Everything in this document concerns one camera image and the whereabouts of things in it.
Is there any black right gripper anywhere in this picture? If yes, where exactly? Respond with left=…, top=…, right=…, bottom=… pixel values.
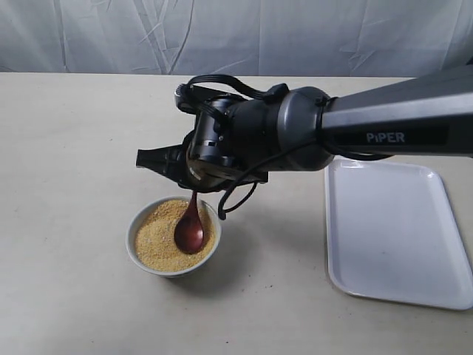
left=136, top=96, right=268, bottom=193

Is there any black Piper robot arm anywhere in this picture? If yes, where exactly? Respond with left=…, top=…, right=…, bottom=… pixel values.
left=136, top=65, right=472, bottom=193

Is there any white fabric backdrop curtain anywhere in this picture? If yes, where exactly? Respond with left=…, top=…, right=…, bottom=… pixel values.
left=1, top=1, right=472, bottom=77

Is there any white rectangular plastic tray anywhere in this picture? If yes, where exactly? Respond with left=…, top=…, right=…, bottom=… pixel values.
left=324, top=159, right=472, bottom=311

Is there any brown ground food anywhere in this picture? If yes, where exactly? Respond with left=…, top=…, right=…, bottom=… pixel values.
left=132, top=197, right=221, bottom=273

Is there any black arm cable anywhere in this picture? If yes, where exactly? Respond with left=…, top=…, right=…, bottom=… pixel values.
left=173, top=75, right=339, bottom=222

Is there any white ceramic bowl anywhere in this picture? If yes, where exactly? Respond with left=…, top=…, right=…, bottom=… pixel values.
left=126, top=196, right=222, bottom=278

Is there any dark red wooden spoon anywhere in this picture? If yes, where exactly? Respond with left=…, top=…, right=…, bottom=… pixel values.
left=174, top=191, right=204, bottom=254

